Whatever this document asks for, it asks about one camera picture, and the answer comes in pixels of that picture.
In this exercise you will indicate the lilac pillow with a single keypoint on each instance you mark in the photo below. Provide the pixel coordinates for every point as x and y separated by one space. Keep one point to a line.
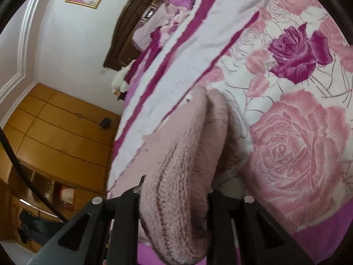
146 33

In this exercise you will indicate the light wooden wardrobe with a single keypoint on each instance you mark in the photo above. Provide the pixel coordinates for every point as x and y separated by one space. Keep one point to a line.
63 140

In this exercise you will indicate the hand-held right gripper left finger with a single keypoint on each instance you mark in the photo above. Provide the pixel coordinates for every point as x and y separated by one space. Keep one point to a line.
126 212

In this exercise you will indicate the dark wooden headboard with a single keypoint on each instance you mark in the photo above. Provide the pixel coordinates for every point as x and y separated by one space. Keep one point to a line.
124 33

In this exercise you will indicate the pink floral bedsheet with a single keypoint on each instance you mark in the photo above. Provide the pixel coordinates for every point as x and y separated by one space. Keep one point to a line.
289 143

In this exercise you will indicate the black wall device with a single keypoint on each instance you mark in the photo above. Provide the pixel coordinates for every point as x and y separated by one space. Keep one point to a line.
105 123

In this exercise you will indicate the purple white striped blanket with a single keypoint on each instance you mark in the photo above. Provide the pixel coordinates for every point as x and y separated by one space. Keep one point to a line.
193 60

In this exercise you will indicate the white plush toy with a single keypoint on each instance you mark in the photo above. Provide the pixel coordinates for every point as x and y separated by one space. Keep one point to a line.
120 80

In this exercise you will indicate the pink knitted cardigan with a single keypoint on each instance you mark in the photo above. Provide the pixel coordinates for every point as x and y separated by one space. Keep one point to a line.
179 185

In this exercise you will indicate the pink bag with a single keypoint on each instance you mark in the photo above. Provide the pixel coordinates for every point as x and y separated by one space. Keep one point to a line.
67 196

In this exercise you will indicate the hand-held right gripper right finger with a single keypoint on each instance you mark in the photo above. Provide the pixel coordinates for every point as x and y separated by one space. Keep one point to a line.
220 212

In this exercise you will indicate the dark clothes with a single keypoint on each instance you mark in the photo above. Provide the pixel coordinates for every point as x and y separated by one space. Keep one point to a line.
35 226

